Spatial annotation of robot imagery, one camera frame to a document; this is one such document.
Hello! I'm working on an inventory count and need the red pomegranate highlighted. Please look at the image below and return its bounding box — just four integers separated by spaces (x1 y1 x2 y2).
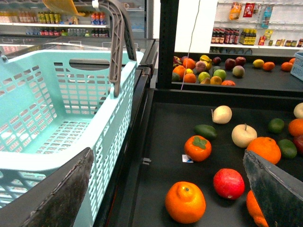
213 168 245 200

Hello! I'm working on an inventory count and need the glass top freezer chest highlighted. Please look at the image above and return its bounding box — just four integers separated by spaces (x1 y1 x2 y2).
0 35 158 70

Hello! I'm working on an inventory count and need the large bumpy orange centre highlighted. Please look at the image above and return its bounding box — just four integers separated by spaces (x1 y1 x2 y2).
247 137 282 165

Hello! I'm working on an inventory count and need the yellow lemon on rear tray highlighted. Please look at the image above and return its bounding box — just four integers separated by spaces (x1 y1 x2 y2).
252 59 265 69

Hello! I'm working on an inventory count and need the small orange tangerine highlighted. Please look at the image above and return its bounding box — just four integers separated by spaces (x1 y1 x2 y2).
288 119 303 137

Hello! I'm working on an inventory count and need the red apple centre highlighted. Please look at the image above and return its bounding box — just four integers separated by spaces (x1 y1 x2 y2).
293 135 303 156

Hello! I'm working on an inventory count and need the white pear lower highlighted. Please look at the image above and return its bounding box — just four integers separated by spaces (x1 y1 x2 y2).
232 123 258 148

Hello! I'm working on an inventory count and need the orange mandarin behind finger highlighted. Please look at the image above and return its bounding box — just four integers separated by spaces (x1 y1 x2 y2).
246 190 269 227

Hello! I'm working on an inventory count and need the green lime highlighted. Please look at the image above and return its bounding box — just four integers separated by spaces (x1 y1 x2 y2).
267 118 285 134
277 139 297 159

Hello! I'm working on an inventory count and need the black rear display tray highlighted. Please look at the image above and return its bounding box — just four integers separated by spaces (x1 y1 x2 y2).
170 55 303 97

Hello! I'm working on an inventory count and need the black display tray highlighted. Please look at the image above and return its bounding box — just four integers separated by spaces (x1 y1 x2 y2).
170 55 303 97
107 89 302 227

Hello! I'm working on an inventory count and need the dark green avocado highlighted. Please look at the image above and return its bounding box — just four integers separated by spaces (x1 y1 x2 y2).
194 124 217 140

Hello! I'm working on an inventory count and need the white pear upper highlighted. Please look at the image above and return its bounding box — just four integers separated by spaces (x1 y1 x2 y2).
211 105 232 124

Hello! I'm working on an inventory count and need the camera left gripper right finger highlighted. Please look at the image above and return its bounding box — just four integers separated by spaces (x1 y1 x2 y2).
243 151 303 227

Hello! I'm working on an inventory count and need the mint green plastic shopping basket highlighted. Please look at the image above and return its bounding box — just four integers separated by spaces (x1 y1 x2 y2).
0 50 143 227

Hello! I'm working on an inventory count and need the large bumpy orange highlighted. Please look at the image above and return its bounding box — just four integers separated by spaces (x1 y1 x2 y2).
247 137 282 165
165 181 206 224

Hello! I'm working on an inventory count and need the white round pear right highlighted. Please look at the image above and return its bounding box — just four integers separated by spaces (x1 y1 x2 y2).
294 103 303 119

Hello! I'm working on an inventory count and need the camera left gripper left finger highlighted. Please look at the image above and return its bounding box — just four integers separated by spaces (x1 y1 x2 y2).
0 148 94 227

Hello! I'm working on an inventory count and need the large bumpy orange front left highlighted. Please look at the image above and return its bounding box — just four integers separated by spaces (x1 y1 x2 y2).
165 181 206 224

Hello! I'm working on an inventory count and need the orange beside rear lemon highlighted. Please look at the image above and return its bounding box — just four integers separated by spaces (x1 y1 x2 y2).
262 61 275 71

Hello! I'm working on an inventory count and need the orange persimmon with green calyx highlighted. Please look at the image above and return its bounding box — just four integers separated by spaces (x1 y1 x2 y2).
184 135 212 162

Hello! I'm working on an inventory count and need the green lime lower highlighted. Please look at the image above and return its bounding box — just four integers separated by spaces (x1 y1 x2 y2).
277 139 297 159

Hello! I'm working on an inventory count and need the black front display tray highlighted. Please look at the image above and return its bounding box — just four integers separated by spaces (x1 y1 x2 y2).
107 89 302 227

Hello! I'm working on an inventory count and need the green lime upper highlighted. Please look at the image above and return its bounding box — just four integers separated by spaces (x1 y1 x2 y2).
267 118 285 134

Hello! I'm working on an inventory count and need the small blue plastic basket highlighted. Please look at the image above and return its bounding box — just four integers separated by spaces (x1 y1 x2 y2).
291 52 303 81

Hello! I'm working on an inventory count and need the black perforated shelf post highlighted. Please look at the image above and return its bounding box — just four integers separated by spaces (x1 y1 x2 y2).
156 0 179 89

